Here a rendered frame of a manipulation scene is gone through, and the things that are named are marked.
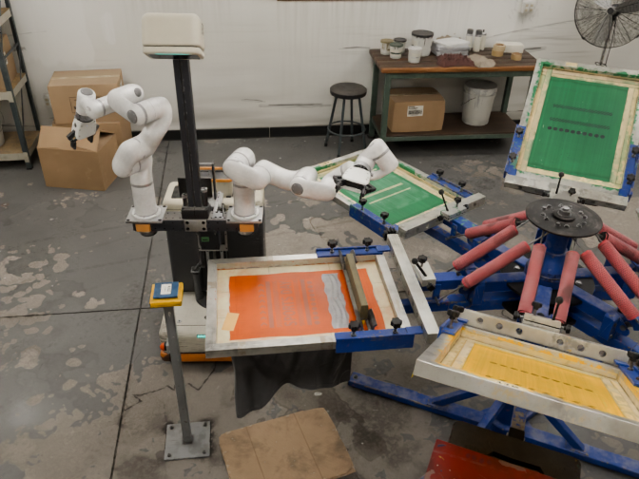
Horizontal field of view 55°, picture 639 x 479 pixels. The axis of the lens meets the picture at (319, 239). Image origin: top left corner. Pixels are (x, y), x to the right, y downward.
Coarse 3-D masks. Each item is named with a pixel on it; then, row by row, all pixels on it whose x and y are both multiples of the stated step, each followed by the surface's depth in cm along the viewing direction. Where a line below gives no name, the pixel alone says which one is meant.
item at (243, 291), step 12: (240, 276) 270; (252, 276) 270; (264, 276) 270; (276, 276) 271; (288, 276) 271; (300, 276) 271; (312, 276) 271; (360, 276) 272; (240, 288) 263; (252, 288) 263; (372, 288) 265; (240, 300) 256; (252, 300) 256
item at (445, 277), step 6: (438, 276) 259; (444, 276) 259; (450, 276) 259; (456, 276) 259; (438, 282) 257; (444, 282) 257; (450, 282) 257; (456, 282) 258; (426, 288) 257; (444, 288) 259; (450, 288) 259
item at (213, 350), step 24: (216, 264) 271; (240, 264) 273; (264, 264) 275; (288, 264) 277; (312, 264) 278; (384, 264) 274; (216, 288) 257; (216, 312) 246; (216, 336) 236; (312, 336) 233
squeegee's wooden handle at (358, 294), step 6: (348, 258) 265; (348, 264) 263; (354, 264) 261; (348, 270) 263; (354, 270) 258; (348, 276) 264; (354, 276) 254; (354, 282) 251; (360, 282) 251; (354, 288) 252; (360, 288) 248; (354, 294) 252; (360, 294) 245; (360, 300) 241; (366, 300) 241; (360, 306) 239; (366, 306) 239; (360, 312) 240; (366, 312) 241; (360, 318) 242; (366, 318) 243
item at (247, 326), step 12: (324, 300) 257; (348, 300) 257; (372, 300) 258; (240, 312) 250; (252, 312) 250; (324, 312) 251; (348, 312) 251; (240, 324) 244; (252, 324) 244; (324, 324) 245; (384, 324) 246; (240, 336) 238; (252, 336) 238; (264, 336) 238
